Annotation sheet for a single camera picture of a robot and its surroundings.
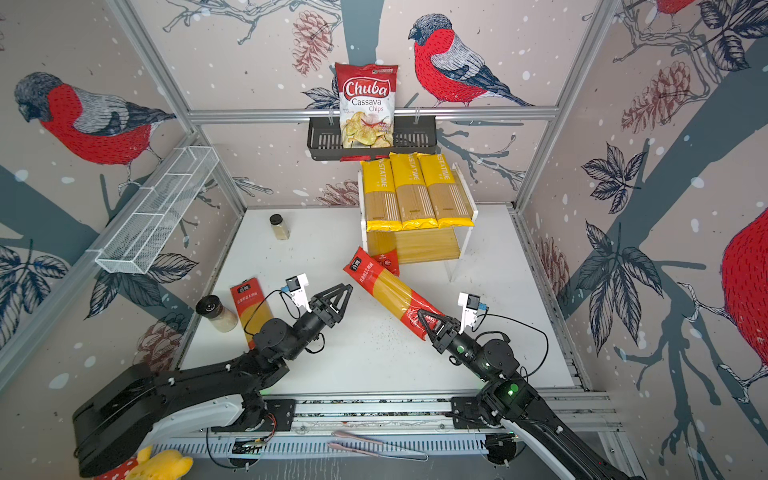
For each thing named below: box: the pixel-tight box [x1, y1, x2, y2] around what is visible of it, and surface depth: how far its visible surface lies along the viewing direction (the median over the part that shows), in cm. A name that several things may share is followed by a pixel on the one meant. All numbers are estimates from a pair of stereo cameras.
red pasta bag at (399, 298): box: [343, 247, 444, 341], surface depth 74 cm
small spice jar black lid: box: [269, 214, 290, 240], surface depth 108 cm
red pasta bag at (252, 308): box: [230, 277, 274, 350], surface depth 94 cm
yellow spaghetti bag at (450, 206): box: [418, 153, 475, 228], surface depth 77 cm
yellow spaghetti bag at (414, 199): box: [389, 152, 439, 230], surface depth 78 cm
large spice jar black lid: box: [196, 295, 239, 333], surface depth 83 cm
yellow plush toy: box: [127, 446, 194, 480], surface depth 64 cm
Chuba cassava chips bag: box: [335, 62, 399, 161], surface depth 87 cm
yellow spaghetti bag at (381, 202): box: [360, 158, 403, 232], surface depth 76 cm
